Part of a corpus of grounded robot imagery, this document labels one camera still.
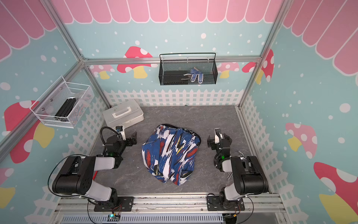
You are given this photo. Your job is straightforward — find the blue patterned trousers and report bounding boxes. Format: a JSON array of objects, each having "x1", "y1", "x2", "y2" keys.
[{"x1": 142, "y1": 125, "x2": 199, "y2": 186}]

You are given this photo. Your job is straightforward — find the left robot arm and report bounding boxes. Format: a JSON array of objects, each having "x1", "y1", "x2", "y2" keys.
[{"x1": 51, "y1": 132, "x2": 137, "y2": 211}]

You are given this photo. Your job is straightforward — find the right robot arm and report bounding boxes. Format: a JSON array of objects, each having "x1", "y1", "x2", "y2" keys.
[{"x1": 207, "y1": 128, "x2": 269, "y2": 211}]

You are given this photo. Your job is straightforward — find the white plastic case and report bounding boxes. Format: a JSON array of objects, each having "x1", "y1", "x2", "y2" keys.
[{"x1": 103, "y1": 99, "x2": 144, "y2": 129}]

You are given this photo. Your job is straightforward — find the black box in white basket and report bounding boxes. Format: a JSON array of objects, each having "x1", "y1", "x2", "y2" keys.
[{"x1": 55, "y1": 97, "x2": 76, "y2": 122}]

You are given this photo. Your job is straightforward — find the green circuit board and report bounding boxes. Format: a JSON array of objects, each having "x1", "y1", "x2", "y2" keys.
[{"x1": 107, "y1": 214, "x2": 121, "y2": 222}]

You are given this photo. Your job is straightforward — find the blue white item in basket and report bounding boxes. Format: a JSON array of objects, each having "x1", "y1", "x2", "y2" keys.
[{"x1": 182, "y1": 67, "x2": 204, "y2": 84}]

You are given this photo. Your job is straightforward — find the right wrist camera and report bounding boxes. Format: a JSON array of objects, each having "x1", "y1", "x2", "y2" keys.
[{"x1": 214, "y1": 128, "x2": 224, "y2": 144}]

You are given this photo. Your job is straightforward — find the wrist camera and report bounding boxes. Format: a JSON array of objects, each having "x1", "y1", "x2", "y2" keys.
[
  {"x1": 214, "y1": 128, "x2": 224, "y2": 144},
  {"x1": 116, "y1": 126, "x2": 126, "y2": 141}
]

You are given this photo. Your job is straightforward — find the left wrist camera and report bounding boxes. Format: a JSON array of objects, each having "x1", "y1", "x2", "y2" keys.
[{"x1": 116, "y1": 126, "x2": 126, "y2": 141}]

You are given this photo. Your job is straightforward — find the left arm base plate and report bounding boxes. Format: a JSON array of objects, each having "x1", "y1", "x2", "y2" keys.
[{"x1": 94, "y1": 197, "x2": 134, "y2": 212}]

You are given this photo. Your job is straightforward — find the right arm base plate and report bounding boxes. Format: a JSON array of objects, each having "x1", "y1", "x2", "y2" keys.
[{"x1": 206, "y1": 194, "x2": 245, "y2": 212}]

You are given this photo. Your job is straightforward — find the white wire wall basket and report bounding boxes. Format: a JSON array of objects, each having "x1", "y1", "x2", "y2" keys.
[{"x1": 30, "y1": 77, "x2": 94, "y2": 128}]

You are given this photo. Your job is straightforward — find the black mesh wall basket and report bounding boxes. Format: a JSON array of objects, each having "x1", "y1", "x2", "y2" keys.
[{"x1": 158, "y1": 52, "x2": 218, "y2": 85}]

